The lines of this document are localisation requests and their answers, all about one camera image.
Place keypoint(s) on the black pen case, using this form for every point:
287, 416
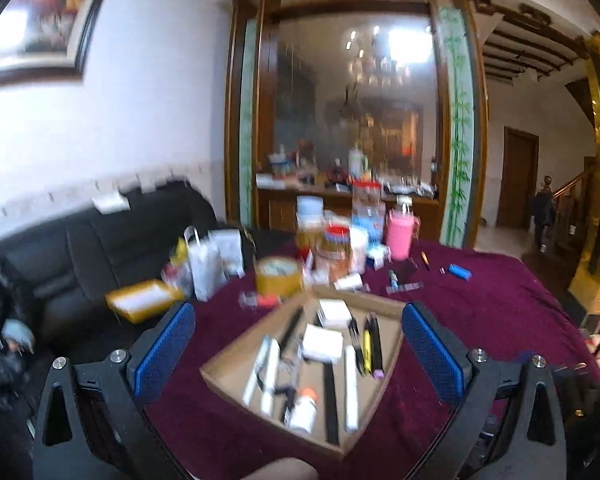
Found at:
407, 271

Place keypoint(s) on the wooden stair railing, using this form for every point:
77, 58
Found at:
572, 195

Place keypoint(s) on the black marker pink ends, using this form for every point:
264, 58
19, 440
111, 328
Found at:
377, 345

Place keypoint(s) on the small blue white box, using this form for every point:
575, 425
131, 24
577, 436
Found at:
379, 256

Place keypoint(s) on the small red object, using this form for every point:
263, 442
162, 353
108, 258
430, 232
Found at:
262, 300

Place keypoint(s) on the framed wall picture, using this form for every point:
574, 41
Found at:
35, 15

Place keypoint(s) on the blue lighter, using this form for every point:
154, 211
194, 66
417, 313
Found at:
459, 272

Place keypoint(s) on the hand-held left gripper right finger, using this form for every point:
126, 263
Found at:
432, 355

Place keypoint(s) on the person's left hand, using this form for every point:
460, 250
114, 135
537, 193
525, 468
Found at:
285, 470

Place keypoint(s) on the blue label plastic jar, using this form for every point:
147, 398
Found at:
369, 225

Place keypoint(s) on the yellow flat box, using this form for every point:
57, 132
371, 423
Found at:
137, 300

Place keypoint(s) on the pink knitted sleeve bottle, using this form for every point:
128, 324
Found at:
400, 232

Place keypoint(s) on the white printed tube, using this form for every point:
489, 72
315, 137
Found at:
270, 377

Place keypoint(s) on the black leather sofa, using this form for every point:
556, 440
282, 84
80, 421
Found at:
80, 250

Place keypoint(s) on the teal mechanical pencil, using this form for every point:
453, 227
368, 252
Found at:
405, 286

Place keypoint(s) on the white stylus pen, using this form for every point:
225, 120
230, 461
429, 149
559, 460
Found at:
256, 372

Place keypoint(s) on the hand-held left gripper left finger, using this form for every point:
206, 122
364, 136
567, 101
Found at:
165, 355

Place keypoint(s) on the white cube charger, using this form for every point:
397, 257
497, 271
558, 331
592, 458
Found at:
334, 314

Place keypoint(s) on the white paper bag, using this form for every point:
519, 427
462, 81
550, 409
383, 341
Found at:
206, 265

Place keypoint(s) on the cardboard box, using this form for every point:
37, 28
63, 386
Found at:
240, 375

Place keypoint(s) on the white bottle orange cap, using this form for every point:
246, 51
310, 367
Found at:
304, 412

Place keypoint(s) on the wooden door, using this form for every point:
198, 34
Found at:
517, 180

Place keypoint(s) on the yellow tape roll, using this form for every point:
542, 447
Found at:
279, 276

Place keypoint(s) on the yellow black pen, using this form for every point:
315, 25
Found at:
367, 345

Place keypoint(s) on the small yellow black tool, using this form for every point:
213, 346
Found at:
425, 261

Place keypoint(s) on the black pen silver tip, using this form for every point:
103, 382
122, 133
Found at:
355, 337

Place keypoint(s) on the wooden glass cabinet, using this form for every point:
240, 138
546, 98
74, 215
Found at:
355, 110

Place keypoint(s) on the dark hanging coat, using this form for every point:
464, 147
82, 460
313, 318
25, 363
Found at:
544, 210

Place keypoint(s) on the bamboo print pillar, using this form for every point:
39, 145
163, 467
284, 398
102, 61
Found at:
247, 120
459, 125

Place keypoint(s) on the slim black pen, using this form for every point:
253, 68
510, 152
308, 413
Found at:
291, 330

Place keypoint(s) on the red label toothpick jar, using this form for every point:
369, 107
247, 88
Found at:
334, 252

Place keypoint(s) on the white folded paper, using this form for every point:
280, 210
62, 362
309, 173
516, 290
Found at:
111, 201

